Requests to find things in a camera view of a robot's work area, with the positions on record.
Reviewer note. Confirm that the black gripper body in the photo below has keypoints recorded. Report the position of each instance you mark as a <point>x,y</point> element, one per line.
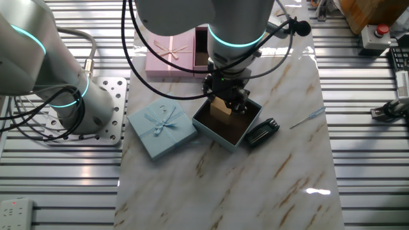
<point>227,86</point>

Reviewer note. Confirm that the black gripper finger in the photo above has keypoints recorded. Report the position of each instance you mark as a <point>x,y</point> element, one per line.
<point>208,96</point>
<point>241,103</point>

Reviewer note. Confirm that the wooden cube block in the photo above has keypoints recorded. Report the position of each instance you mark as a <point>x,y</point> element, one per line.
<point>220,110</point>

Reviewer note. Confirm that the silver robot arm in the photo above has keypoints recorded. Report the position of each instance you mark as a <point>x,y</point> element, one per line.
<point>236,19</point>

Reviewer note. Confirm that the open light blue gift box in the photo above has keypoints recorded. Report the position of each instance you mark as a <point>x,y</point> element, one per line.
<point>223,131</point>

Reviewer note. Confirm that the open pink gift box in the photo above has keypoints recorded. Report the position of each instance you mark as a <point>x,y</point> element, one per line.
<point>201,41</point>

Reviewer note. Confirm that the pink box lid with ribbon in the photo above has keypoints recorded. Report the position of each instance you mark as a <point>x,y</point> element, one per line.
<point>153,64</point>

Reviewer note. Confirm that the emergency stop button box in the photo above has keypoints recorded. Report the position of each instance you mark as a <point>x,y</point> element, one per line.
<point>372,40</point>

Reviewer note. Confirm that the wooden box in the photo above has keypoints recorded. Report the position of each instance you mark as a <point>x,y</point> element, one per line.
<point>367,16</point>

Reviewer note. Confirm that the black folding hex key set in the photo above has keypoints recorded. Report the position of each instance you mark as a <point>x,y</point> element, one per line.
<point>260,134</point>

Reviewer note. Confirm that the light blue lid with ribbon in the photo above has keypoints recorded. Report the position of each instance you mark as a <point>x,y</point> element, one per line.
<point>166,140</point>

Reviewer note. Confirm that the clear plastic pipette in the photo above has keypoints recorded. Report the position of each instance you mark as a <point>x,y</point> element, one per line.
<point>314,112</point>

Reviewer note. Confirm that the marble pattern table mat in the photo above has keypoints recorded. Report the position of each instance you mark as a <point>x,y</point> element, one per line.
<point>223,191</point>

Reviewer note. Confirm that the grey metal clamp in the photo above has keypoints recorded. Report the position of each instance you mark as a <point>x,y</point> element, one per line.
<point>322,11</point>

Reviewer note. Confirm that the black keyboard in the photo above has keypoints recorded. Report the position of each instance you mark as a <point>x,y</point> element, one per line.
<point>401,59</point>

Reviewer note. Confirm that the white power strip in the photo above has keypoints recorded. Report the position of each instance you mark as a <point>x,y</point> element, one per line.
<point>16,214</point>

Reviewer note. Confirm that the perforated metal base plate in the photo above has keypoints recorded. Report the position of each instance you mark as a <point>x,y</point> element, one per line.
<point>118,105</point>

